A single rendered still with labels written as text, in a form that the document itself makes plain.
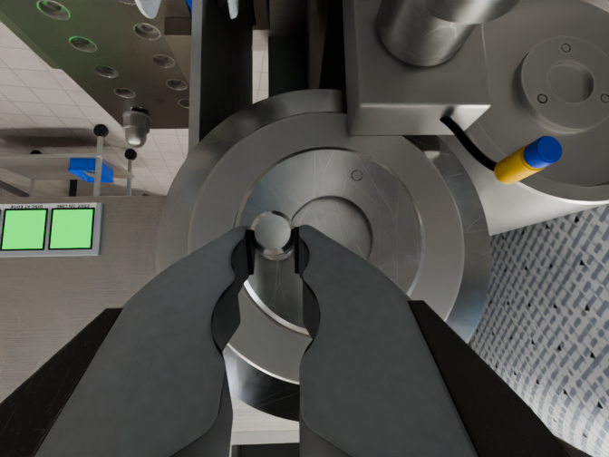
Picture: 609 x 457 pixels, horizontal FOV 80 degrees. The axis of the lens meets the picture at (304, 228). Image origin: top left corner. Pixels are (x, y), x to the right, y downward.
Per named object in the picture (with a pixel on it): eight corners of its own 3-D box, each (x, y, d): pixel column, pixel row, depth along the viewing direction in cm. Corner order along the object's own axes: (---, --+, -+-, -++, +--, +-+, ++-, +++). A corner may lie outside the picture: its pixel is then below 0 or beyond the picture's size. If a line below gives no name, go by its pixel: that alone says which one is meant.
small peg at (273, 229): (263, 263, 11) (241, 223, 11) (268, 268, 14) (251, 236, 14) (304, 240, 11) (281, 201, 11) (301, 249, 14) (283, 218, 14)
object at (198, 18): (206, -169, 20) (198, 153, 17) (252, 76, 43) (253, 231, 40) (197, -169, 20) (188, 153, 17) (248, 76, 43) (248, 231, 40)
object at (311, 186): (442, 325, 14) (241, 350, 13) (423, 320, 16) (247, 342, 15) (410, 136, 15) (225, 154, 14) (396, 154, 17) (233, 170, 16)
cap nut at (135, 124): (145, 110, 49) (143, 142, 48) (155, 122, 52) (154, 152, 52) (117, 110, 49) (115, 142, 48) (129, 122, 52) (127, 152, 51)
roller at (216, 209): (449, 107, 16) (481, 380, 14) (353, 218, 42) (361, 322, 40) (188, 113, 16) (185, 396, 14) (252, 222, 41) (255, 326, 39)
